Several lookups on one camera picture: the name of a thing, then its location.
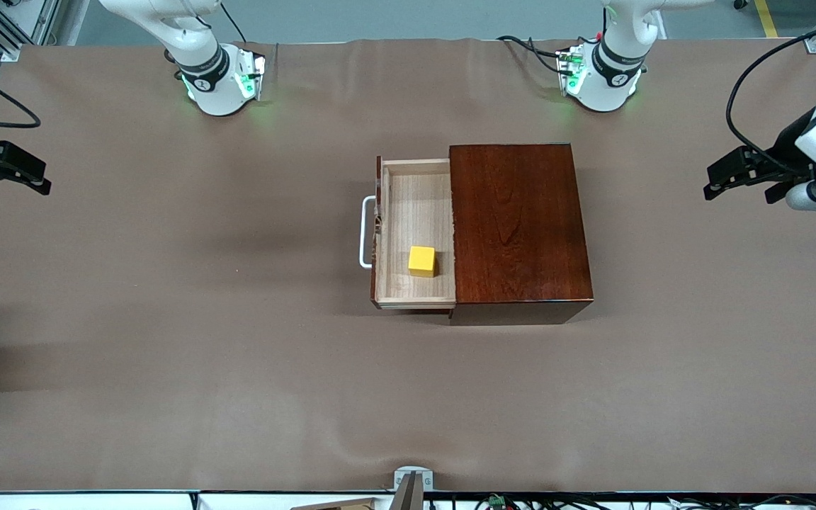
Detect dark wooden cabinet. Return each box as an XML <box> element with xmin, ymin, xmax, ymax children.
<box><xmin>448</xmin><ymin>143</ymin><xmax>594</xmax><ymax>327</ymax></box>

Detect wooden board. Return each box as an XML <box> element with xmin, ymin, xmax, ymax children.
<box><xmin>289</xmin><ymin>497</ymin><xmax>380</xmax><ymax>510</ymax></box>

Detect grey tapered post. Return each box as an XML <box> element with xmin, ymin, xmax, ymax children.
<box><xmin>390</xmin><ymin>471</ymin><xmax>424</xmax><ymax>510</ymax></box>

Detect wooden drawer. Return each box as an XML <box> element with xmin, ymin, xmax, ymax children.
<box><xmin>370</xmin><ymin>156</ymin><xmax>458</xmax><ymax>312</ymax></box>

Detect yellow wooden block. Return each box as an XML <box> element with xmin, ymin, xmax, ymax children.
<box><xmin>408</xmin><ymin>246</ymin><xmax>437</xmax><ymax>278</ymax></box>

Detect black right base cable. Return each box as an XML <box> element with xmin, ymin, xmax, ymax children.
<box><xmin>218</xmin><ymin>0</ymin><xmax>248</xmax><ymax>43</ymax></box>

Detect black left base cables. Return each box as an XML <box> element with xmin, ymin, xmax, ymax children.
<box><xmin>497</xmin><ymin>34</ymin><xmax>573</xmax><ymax>76</ymax></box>

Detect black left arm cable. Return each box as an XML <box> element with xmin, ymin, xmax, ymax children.
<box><xmin>725</xmin><ymin>16</ymin><xmax>816</xmax><ymax>174</ymax></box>

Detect brown table cover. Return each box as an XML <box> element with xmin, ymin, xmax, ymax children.
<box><xmin>0</xmin><ymin>38</ymin><xmax>816</xmax><ymax>494</ymax></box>

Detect grey metal bracket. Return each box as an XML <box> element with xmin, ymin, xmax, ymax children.
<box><xmin>394</xmin><ymin>465</ymin><xmax>434</xmax><ymax>492</ymax></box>

